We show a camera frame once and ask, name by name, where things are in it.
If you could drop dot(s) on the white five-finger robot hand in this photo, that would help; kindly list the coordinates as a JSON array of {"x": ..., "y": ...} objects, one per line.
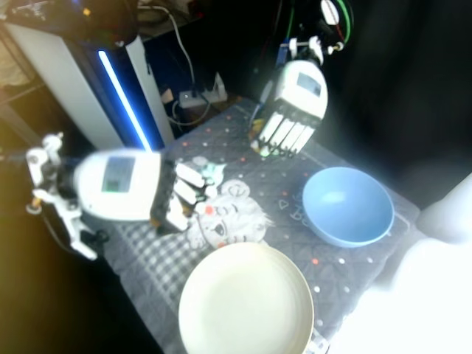
[
  {"x": 302, "y": 88},
  {"x": 118, "y": 191}
]

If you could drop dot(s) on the toy ice cream cone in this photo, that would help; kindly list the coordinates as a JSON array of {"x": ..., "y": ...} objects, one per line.
[{"x": 212, "y": 170}]

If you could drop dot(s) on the blue bowl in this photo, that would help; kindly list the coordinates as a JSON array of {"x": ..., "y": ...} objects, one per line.
[{"x": 346, "y": 210}]

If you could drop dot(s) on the cream round plate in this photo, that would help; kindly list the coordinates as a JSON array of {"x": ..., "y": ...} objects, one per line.
[{"x": 245, "y": 302}]

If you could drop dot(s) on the white power adapter plug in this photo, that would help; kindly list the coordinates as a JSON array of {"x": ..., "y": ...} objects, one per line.
[{"x": 218, "y": 86}]

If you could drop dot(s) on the white power strip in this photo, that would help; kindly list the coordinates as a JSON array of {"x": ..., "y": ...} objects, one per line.
[{"x": 195, "y": 99}]

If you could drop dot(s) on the grey quilt with bear print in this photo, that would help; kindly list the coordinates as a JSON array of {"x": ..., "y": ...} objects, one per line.
[{"x": 280, "y": 236}]

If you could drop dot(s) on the white robot body shell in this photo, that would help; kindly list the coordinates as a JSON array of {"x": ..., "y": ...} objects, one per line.
[{"x": 416, "y": 306}]

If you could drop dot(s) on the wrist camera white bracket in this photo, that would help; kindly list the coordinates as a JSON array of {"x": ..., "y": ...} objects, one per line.
[{"x": 79, "y": 236}]

